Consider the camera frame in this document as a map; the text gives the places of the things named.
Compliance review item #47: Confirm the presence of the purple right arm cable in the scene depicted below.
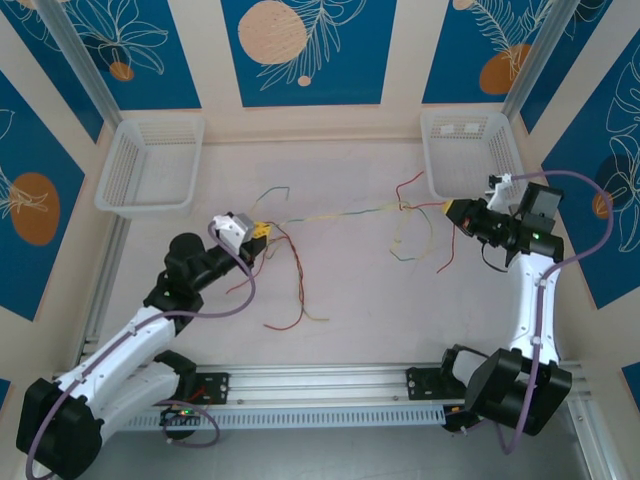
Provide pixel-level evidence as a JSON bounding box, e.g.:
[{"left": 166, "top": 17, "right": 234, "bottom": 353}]
[{"left": 499, "top": 169, "right": 615, "bottom": 456}]

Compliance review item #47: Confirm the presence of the white perforated plastic basket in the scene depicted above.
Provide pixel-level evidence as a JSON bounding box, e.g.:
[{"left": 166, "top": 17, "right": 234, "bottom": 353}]
[
  {"left": 419, "top": 109, "right": 524, "bottom": 201},
  {"left": 93, "top": 118, "right": 206, "bottom": 220}
]

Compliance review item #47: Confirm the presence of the thin green cable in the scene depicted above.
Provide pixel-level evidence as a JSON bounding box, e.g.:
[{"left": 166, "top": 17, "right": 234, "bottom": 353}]
[{"left": 251, "top": 187, "right": 434, "bottom": 262}]

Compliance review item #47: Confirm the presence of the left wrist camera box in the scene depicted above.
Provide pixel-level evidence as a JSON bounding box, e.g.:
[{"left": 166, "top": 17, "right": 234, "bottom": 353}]
[{"left": 208, "top": 212, "right": 257, "bottom": 251}]

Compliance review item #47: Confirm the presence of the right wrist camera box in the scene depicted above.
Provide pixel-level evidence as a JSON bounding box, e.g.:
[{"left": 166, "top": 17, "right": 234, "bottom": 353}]
[{"left": 483, "top": 171, "right": 517, "bottom": 212}]

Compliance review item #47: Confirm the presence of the aluminium corner frame profile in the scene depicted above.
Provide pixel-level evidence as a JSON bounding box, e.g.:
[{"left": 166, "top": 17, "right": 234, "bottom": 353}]
[{"left": 567, "top": 362, "right": 619, "bottom": 480}]

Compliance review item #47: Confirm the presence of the aluminium frame post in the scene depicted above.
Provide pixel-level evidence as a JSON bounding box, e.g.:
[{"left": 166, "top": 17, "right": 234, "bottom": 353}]
[
  {"left": 37, "top": 0, "right": 125, "bottom": 129},
  {"left": 501, "top": 0, "right": 574, "bottom": 121}
]

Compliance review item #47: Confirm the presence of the black controller board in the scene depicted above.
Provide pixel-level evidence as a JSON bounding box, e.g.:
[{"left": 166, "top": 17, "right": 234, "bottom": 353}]
[
  {"left": 159, "top": 405, "right": 207, "bottom": 431},
  {"left": 442, "top": 405, "right": 482, "bottom": 436}
]

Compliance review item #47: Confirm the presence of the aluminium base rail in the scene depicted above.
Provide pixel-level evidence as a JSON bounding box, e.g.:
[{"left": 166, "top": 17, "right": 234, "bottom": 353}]
[{"left": 52, "top": 360, "right": 596, "bottom": 409}]

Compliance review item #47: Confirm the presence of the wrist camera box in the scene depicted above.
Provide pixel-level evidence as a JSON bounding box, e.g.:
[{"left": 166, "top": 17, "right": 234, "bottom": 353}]
[
  {"left": 208, "top": 212, "right": 257, "bottom": 251},
  {"left": 483, "top": 171, "right": 517, "bottom": 212}
]

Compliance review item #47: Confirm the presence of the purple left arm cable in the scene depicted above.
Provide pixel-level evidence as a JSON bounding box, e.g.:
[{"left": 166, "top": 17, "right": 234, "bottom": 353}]
[{"left": 24, "top": 227, "right": 259, "bottom": 480}]

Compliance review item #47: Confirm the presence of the white slotted cable duct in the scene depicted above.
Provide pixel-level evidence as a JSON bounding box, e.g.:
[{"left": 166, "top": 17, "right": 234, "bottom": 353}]
[{"left": 119, "top": 404, "right": 447, "bottom": 432}]

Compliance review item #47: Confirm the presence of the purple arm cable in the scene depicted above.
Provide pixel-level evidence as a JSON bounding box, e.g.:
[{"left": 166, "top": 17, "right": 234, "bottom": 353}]
[
  {"left": 499, "top": 169, "right": 615, "bottom": 456},
  {"left": 24, "top": 227, "right": 259, "bottom": 480}
]

